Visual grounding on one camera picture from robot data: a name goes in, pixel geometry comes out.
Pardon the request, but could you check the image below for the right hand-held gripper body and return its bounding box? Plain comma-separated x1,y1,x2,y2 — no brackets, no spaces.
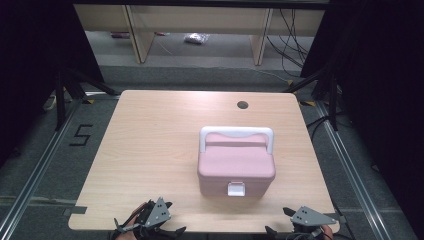
290,205,338,240

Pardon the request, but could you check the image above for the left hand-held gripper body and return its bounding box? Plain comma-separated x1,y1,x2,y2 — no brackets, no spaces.
113,196,172,240

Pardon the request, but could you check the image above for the pink storage box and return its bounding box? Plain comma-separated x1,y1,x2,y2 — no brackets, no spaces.
196,125,277,199

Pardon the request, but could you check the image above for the person's right hand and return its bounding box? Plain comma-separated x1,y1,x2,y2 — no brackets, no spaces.
320,224,335,240

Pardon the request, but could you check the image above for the person's left hand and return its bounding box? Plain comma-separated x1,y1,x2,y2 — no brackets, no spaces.
114,203,148,240

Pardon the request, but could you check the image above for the black metal stand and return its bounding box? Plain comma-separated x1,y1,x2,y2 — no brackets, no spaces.
54,67,120,132
282,65,342,132

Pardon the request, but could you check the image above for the black curtain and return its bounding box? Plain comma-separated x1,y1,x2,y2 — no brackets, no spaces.
300,0,424,234
0,0,105,166

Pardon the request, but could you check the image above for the clear plastic bag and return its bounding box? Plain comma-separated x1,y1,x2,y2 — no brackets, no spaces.
183,32,211,46

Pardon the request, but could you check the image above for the aluminium floor rail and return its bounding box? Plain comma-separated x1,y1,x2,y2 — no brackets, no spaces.
0,99,85,239
314,100,393,240

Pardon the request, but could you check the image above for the thin white floor cable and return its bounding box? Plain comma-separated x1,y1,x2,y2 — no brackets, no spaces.
218,65,292,83

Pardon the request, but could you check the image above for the bundle of black cables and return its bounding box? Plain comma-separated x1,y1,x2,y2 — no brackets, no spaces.
265,8,310,73

